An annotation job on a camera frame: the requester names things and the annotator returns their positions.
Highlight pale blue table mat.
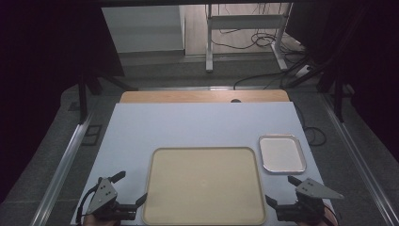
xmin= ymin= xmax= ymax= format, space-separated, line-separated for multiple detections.
xmin=70 ymin=102 xmax=335 ymax=226

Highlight looped black cable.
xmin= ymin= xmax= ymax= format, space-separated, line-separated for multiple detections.
xmin=295 ymin=105 xmax=327 ymax=148

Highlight white panel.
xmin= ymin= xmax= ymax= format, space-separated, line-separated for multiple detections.
xmin=102 ymin=5 xmax=186 ymax=55

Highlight white power strip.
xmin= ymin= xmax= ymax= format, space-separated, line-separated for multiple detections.
xmin=295 ymin=64 xmax=313 ymax=78

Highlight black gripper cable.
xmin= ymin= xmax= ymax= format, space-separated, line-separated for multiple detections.
xmin=74 ymin=184 xmax=100 ymax=226

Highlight person's right hand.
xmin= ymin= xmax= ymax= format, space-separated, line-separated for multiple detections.
xmin=297 ymin=205 xmax=340 ymax=226

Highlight small metal tray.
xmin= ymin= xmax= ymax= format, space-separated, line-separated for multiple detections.
xmin=258 ymin=134 xmax=308 ymax=175

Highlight large beige tray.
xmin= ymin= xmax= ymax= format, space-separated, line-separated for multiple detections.
xmin=141 ymin=146 xmax=267 ymax=226

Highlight black stand legs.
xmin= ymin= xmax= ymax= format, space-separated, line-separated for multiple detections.
xmin=281 ymin=46 xmax=357 ymax=124
xmin=75 ymin=72 xmax=139 ymax=125

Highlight black square floor frame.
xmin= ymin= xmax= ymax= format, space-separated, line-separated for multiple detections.
xmin=81 ymin=124 xmax=104 ymax=147

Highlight white metal desk frame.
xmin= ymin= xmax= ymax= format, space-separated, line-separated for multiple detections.
xmin=205 ymin=3 xmax=295 ymax=73

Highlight person's left hand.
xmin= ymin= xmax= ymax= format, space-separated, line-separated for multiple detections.
xmin=82 ymin=214 xmax=121 ymax=226

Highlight long black floor cable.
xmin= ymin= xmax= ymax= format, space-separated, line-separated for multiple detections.
xmin=232 ymin=70 xmax=288 ymax=91

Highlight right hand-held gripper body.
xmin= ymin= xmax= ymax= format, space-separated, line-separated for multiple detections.
xmin=276 ymin=177 xmax=345 ymax=224

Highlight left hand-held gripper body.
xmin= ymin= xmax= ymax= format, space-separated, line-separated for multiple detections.
xmin=86 ymin=177 xmax=138 ymax=222

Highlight aluminium floor rail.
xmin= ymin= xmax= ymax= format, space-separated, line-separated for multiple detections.
xmin=29 ymin=121 xmax=92 ymax=226
xmin=322 ymin=93 xmax=399 ymax=226

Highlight tangle of black floor cables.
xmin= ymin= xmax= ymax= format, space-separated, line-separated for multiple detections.
xmin=210 ymin=3 xmax=307 ymax=55

